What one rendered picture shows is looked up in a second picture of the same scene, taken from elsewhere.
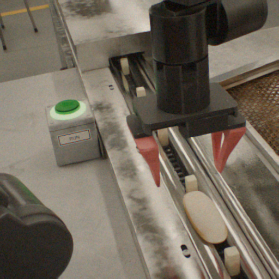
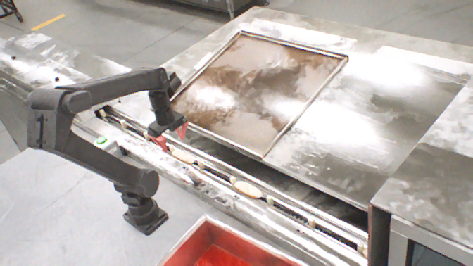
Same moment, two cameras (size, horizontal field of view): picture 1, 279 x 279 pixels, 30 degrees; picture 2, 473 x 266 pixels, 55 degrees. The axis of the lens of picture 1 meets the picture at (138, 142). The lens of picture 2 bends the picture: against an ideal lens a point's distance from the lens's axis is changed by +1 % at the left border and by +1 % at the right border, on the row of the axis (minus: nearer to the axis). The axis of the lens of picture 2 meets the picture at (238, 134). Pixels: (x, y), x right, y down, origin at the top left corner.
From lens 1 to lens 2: 0.85 m
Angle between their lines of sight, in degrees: 27
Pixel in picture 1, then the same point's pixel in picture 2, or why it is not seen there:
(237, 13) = (174, 86)
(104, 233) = not seen: hidden behind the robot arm
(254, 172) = (188, 136)
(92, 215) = not seen: hidden behind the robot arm
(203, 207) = (181, 153)
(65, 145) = not seen: hidden behind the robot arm
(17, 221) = (146, 172)
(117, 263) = (161, 185)
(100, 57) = (90, 113)
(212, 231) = (189, 159)
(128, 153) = (139, 148)
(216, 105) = (177, 117)
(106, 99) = (109, 131)
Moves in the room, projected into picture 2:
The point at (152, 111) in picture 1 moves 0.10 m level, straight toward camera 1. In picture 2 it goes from (158, 127) to (175, 141)
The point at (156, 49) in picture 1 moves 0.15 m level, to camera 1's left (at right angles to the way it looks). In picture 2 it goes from (155, 107) to (110, 131)
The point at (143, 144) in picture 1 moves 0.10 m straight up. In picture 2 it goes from (160, 138) to (150, 112)
